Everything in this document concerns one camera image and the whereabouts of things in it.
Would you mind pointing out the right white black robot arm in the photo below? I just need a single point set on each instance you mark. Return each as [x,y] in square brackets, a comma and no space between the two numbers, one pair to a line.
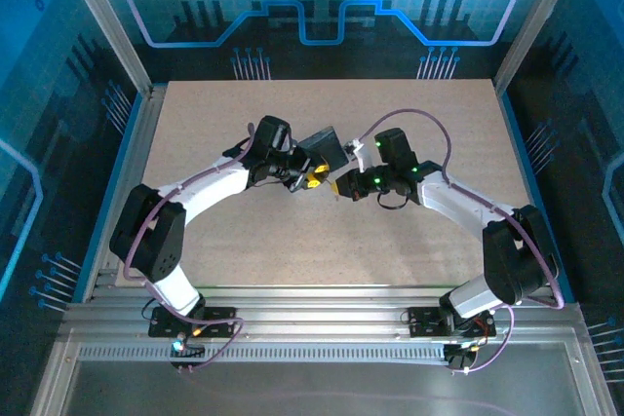
[453,201]

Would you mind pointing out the aluminium frame post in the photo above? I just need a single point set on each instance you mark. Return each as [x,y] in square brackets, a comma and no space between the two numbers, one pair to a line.
[109,21]
[536,21]

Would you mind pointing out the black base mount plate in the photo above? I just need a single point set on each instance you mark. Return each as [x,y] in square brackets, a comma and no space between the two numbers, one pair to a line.
[219,321]
[421,321]

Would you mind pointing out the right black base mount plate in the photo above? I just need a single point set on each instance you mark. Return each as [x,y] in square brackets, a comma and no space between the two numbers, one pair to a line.
[421,321]

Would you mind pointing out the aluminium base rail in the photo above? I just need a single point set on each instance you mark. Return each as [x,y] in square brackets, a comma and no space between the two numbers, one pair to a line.
[317,313]

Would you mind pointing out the left aluminium frame post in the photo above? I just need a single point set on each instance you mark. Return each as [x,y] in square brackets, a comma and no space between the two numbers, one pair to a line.
[109,21]

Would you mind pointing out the grey metal plate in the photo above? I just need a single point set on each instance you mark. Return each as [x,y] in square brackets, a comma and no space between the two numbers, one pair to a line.
[317,387]

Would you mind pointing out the left aluminium side rail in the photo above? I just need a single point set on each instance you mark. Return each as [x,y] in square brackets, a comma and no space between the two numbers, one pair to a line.
[131,167]

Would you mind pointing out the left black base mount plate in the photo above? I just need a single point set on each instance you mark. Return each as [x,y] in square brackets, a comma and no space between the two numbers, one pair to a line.
[219,321]

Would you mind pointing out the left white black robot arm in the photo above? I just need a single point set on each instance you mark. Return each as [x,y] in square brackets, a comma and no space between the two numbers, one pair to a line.
[214,184]

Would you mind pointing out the dark square painted padlock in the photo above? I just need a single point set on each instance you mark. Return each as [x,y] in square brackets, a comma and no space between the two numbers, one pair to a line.
[329,145]

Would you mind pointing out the right aluminium frame post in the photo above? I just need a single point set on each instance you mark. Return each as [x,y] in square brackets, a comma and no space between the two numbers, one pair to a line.
[536,21]

